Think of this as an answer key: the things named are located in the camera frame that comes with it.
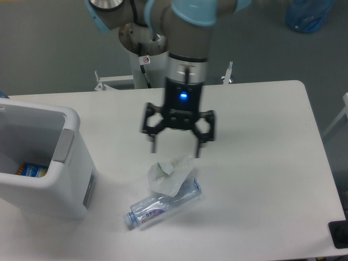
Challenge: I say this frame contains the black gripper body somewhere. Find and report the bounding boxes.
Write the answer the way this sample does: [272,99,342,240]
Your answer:
[161,78,203,131]

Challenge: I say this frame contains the white push-lid trash can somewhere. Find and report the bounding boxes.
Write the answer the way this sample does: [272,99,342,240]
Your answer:
[1,98,97,219]

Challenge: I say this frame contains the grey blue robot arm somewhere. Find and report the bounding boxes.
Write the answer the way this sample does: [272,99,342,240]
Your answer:
[85,1,250,146]

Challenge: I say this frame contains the black cable on pedestal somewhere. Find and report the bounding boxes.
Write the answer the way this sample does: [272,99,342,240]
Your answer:
[137,42,152,89]

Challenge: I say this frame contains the blue snack package in bin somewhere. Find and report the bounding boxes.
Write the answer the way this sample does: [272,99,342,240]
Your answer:
[17,162,48,178]

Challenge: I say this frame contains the crumpled white tissue paper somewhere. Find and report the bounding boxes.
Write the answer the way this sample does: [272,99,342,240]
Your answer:
[147,155,194,197]

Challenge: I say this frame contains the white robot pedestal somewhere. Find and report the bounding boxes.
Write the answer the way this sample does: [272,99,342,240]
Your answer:
[94,23,234,92]

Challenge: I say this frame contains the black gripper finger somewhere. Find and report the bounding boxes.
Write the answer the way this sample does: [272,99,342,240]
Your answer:
[141,103,166,153]
[192,110,216,158]

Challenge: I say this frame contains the crushed clear plastic bottle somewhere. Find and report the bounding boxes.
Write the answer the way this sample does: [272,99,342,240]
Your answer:
[123,177,202,229]

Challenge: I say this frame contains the blue plastic bag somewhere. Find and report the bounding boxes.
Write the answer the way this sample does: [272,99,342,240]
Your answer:
[284,0,335,34]

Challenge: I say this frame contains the white frame at right edge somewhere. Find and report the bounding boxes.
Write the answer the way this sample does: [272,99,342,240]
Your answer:
[322,92,347,142]

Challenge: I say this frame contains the black device at table edge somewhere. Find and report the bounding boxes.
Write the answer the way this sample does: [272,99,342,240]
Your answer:
[328,220,347,249]

